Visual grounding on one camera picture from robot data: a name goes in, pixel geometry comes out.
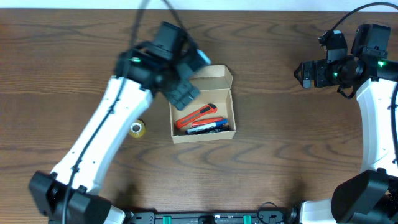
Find black capped white marker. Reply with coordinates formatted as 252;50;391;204
199;125;229;134

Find blue capped white marker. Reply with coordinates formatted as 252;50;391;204
185;119;228;135

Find yellow clear tape roll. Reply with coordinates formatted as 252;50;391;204
129;119;146;138

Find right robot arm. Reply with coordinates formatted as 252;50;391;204
294;24;397;223

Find red utility knife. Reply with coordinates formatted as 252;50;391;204
175;103;218;129

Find open brown cardboard box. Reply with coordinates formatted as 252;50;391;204
169;65;236;144

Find red black stapler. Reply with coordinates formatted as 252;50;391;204
192;117;223;128

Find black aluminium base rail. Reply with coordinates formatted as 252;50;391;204
124;208;299;224

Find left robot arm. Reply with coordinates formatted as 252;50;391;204
29;22;210;223

